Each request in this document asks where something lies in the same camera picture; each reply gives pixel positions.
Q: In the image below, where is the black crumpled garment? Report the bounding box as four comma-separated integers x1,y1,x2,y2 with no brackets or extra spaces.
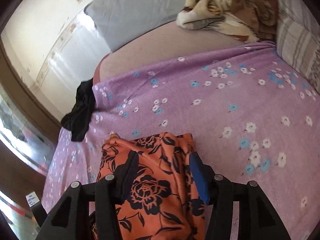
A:
60,79,96,142

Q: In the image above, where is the frosted glass door panel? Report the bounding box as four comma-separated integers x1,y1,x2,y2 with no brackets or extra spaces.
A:
0,87,55,176

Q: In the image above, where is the brown wooden door frame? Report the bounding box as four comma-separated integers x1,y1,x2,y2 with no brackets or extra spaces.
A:
1,42,61,143

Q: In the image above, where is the pink mattress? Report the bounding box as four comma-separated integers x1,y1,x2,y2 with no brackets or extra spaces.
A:
93,22,245,84

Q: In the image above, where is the striped grey pillow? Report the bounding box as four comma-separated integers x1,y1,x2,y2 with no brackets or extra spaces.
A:
277,0,319,91

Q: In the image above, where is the purple floral bed sheet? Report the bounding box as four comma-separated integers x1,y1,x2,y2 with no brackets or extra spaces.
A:
42,42,319,239

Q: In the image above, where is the brown beige floral blanket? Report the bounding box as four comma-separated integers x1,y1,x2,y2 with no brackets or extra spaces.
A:
176,0,278,43

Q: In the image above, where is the orange black floral garment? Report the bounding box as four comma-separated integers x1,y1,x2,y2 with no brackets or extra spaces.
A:
98,132,205,239

